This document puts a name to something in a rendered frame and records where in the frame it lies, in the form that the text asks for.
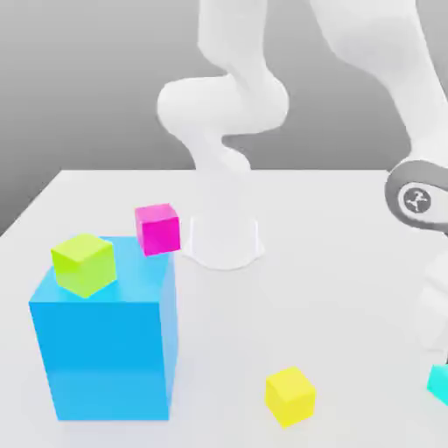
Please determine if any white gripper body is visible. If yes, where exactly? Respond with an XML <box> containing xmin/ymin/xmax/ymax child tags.
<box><xmin>417</xmin><ymin>278</ymin><xmax>448</xmax><ymax>354</ymax></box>

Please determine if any small cyan cube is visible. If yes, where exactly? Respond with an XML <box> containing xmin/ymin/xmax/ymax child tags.
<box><xmin>426</xmin><ymin>363</ymin><xmax>448</xmax><ymax>407</ymax></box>

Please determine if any small yellow cube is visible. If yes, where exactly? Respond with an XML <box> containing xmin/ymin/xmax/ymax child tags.
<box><xmin>264</xmin><ymin>366</ymin><xmax>318</xmax><ymax>430</ymax></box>

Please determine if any small magenta cube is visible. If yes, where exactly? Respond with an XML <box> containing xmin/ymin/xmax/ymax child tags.
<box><xmin>134</xmin><ymin>203</ymin><xmax>182</xmax><ymax>257</ymax></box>

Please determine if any small lime green cube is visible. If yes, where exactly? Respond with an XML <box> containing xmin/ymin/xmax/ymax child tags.
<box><xmin>51</xmin><ymin>233</ymin><xmax>117</xmax><ymax>299</ymax></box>

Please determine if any large blue box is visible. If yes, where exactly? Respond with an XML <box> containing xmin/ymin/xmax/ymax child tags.
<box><xmin>28</xmin><ymin>235</ymin><xmax>179</xmax><ymax>422</ymax></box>

